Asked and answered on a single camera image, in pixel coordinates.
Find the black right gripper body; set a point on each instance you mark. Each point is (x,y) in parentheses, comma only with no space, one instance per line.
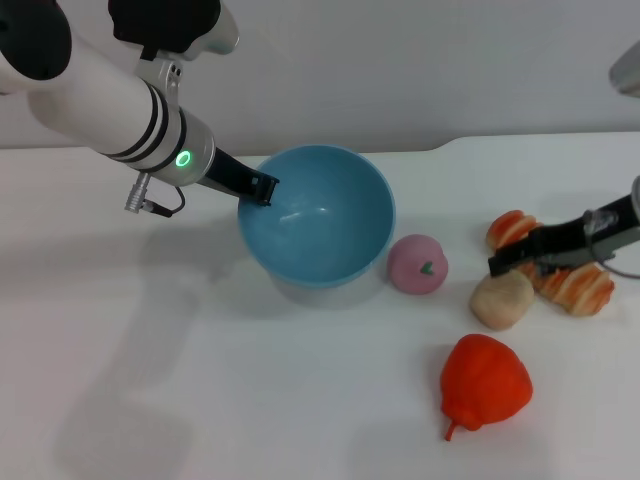
(560,240)

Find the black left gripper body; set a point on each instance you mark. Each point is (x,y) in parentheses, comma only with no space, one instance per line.
(230,177)

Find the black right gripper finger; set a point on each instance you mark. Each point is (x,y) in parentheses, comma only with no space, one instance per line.
(570,262)
(515,257)

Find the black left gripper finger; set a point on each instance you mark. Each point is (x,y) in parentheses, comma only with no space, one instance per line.
(265,192)

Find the beige egg yolk pastry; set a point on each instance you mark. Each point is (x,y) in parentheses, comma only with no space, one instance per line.
(500,305)

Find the blue plastic bowl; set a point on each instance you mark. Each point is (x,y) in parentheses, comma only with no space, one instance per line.
(325,240)

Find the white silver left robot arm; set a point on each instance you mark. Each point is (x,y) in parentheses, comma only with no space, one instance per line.
(100,100)

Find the orange striped long bread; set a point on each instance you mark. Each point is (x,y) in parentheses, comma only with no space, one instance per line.
(580,290)

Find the pink peach bun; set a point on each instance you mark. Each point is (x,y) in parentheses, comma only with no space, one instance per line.
(412,270)

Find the red bell pepper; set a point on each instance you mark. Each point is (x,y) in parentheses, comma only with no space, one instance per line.
(485,380)

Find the left wrist camera housing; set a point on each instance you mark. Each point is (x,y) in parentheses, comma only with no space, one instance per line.
(165,20)

